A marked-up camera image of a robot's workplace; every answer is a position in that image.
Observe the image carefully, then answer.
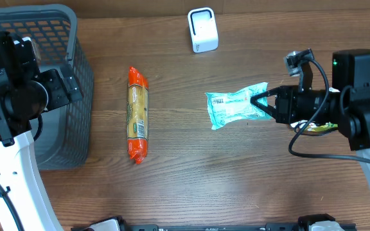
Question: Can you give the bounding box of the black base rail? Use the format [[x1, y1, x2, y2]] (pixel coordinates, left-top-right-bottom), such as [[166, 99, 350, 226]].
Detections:
[[71, 214, 357, 231]]

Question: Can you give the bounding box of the green jasmine tea pouch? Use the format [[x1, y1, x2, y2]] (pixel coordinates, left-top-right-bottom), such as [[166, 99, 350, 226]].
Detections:
[[305, 123, 338, 132]]

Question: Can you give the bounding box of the white floral cream tube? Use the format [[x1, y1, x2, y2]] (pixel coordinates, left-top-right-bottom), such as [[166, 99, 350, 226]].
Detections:
[[290, 120, 306, 128]]

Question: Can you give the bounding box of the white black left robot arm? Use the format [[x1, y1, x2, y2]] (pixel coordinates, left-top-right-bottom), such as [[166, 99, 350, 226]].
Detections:
[[0, 31, 83, 230]]

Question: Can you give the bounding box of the grey plastic shopping basket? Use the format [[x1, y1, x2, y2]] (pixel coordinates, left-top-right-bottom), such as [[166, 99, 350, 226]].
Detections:
[[0, 4, 94, 170]]

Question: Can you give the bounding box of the teal snack packet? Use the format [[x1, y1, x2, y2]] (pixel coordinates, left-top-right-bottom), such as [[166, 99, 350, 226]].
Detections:
[[206, 82, 271, 130]]

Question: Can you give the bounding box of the white barcode scanner stand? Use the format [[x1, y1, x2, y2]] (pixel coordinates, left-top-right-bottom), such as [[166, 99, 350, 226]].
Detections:
[[188, 7, 218, 53]]

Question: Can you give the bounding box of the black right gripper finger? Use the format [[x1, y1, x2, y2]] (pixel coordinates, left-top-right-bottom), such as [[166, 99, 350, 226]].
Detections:
[[251, 88, 279, 103], [251, 99, 276, 119]]

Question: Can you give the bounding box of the orange spaghetti pasta packet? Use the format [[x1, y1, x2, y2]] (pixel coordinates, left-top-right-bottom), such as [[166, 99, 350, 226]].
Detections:
[[127, 67, 149, 164]]

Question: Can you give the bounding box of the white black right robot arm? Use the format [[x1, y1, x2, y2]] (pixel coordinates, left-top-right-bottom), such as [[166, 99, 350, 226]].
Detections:
[[251, 49, 370, 190]]

